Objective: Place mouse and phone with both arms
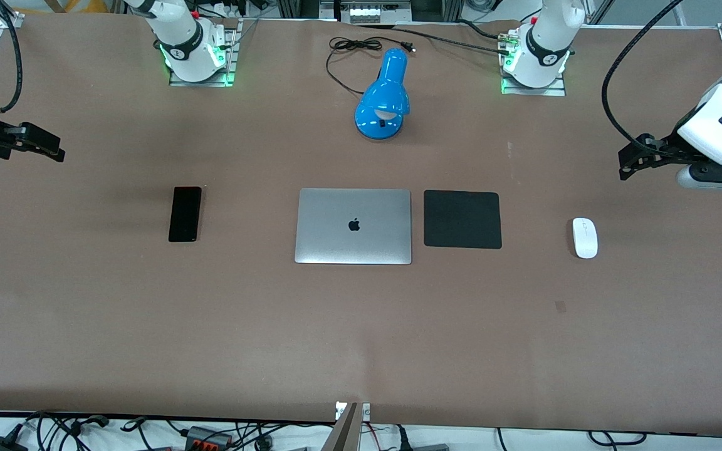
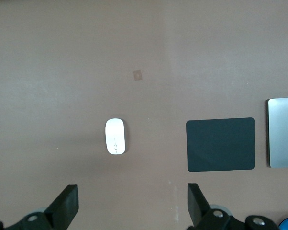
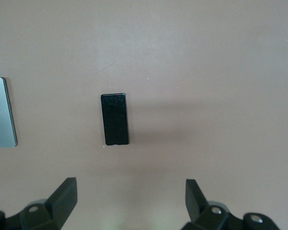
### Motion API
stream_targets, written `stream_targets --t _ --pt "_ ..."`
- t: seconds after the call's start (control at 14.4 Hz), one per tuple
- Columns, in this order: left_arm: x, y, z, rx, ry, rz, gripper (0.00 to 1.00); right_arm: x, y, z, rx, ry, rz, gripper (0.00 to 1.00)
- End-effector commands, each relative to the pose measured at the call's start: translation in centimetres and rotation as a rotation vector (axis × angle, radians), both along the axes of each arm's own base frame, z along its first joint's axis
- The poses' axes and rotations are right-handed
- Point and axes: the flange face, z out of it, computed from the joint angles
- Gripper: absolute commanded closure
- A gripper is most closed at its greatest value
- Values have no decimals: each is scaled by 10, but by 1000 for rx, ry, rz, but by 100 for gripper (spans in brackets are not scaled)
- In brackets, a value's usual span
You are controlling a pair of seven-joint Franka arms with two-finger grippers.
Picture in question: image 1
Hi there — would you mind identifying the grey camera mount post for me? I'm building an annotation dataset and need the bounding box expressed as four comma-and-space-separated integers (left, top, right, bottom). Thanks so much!
320, 401, 372, 451

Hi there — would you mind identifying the black cable on table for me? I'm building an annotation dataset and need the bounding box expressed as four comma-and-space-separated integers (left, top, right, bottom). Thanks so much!
358, 19, 515, 57

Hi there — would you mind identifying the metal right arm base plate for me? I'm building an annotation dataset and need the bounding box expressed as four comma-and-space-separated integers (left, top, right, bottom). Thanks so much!
168, 19, 240, 88

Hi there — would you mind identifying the white computer mouse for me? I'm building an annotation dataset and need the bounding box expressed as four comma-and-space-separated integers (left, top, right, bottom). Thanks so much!
572, 217, 599, 259

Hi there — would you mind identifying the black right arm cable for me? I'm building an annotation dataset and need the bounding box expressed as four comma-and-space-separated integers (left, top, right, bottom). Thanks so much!
0, 0, 24, 115

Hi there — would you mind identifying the silver closed laptop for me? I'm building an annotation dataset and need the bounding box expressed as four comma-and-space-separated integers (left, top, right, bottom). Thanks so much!
294, 187, 413, 266

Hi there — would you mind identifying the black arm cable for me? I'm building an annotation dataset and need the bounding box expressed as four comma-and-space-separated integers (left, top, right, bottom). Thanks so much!
601, 0, 685, 158
0, 0, 24, 115

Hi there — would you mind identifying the black mouse pad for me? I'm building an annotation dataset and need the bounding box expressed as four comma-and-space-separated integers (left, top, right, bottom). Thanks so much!
423, 190, 503, 250

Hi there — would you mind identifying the blue desk lamp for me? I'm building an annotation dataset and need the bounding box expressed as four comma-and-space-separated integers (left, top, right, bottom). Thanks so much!
354, 48, 411, 141

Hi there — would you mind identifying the white power strip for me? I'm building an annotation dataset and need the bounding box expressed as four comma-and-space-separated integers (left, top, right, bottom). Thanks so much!
348, 5, 389, 24

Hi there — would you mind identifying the black smartphone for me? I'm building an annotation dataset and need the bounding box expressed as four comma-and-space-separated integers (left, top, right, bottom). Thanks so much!
168, 186, 203, 243

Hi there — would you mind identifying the black lamp cord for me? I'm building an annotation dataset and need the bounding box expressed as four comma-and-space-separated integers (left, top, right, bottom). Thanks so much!
325, 36, 417, 96

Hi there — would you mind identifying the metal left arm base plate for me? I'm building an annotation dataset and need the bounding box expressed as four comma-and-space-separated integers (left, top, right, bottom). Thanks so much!
500, 30, 567, 97

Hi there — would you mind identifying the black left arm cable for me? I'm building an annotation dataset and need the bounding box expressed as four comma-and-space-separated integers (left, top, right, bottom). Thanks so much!
601, 0, 685, 158

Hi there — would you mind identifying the grey orange connector box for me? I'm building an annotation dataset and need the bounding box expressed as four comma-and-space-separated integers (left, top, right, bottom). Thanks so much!
182, 425, 235, 451

